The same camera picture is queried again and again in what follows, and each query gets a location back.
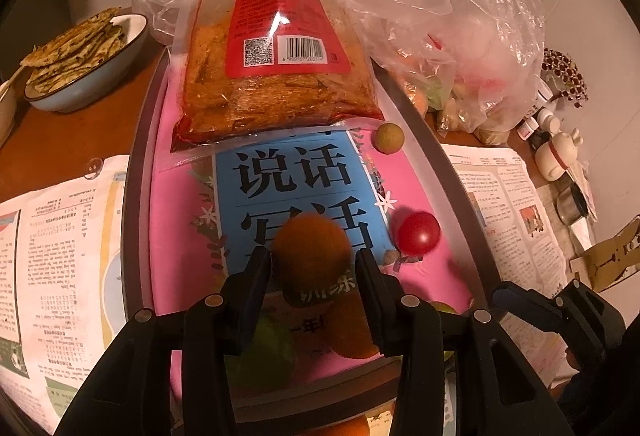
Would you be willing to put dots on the blue bowl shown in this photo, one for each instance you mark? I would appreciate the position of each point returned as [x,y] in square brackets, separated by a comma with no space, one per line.
[100,81]

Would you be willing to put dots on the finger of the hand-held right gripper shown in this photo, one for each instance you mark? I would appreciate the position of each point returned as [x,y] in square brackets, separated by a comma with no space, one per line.
[515,298]

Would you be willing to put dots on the large green fruit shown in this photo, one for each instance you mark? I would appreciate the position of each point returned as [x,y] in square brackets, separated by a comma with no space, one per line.
[442,307]

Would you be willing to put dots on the small green fruit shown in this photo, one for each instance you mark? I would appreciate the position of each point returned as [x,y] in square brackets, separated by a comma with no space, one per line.
[267,351]

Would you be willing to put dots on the bunch of bagged longans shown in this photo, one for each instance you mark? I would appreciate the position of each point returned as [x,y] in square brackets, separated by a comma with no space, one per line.
[480,126]

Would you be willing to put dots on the stack of flat pancakes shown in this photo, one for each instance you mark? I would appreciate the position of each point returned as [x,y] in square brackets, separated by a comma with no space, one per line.
[75,51]

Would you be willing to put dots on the cherry tomato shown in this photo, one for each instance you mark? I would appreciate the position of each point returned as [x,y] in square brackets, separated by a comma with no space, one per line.
[416,232]

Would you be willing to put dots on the small white bottle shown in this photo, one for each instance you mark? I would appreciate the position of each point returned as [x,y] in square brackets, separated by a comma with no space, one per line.
[526,130]

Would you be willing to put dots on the white pig figurine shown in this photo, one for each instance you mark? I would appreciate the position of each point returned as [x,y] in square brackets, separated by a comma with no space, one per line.
[557,156]

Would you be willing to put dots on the bagged green fruit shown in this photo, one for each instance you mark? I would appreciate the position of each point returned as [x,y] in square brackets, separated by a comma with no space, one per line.
[437,94]

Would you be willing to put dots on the bagged orange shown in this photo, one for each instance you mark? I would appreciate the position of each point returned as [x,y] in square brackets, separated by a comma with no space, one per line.
[417,101]

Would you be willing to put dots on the illustrated newspaper sheet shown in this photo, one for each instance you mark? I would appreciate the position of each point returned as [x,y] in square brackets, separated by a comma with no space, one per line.
[515,216]

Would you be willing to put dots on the dried flower bunch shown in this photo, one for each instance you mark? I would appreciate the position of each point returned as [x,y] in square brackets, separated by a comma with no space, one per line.
[565,76]

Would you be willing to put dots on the white medicine bottle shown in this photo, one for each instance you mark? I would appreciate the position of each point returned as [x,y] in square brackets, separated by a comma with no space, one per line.
[547,121]

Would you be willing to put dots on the pair of wooden chopsticks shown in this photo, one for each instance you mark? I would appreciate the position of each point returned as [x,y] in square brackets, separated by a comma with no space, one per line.
[12,77]

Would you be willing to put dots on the small white bowl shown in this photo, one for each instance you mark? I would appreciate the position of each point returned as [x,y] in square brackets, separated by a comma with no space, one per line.
[6,116]

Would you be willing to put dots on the brown longan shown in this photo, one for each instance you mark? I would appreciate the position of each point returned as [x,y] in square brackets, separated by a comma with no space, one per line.
[390,139]

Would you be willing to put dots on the mandarin orange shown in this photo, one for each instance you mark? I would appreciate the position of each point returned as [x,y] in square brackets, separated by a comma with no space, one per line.
[345,427]
[312,251]
[350,331]

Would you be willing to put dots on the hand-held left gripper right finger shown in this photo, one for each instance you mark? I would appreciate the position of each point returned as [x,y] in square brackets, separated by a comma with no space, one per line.
[367,281]

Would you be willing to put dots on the metal container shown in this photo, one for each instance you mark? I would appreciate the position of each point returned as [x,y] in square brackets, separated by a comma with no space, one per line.
[572,205]

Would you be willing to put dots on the red snack packet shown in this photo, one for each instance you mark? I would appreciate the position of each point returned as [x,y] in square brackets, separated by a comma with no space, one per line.
[260,91]

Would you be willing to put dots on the clear suction cup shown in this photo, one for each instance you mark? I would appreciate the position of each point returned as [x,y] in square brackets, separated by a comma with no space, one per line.
[93,169]

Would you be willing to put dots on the pink book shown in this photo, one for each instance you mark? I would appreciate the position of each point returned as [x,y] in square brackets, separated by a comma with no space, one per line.
[175,226]

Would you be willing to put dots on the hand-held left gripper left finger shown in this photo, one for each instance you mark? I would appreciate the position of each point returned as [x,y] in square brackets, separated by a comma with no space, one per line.
[257,281]

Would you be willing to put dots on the cardboard piece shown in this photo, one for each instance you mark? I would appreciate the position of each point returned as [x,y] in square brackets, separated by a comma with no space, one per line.
[610,256]

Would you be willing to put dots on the grey rectangular tray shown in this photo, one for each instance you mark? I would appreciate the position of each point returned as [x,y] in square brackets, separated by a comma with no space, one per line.
[140,196]

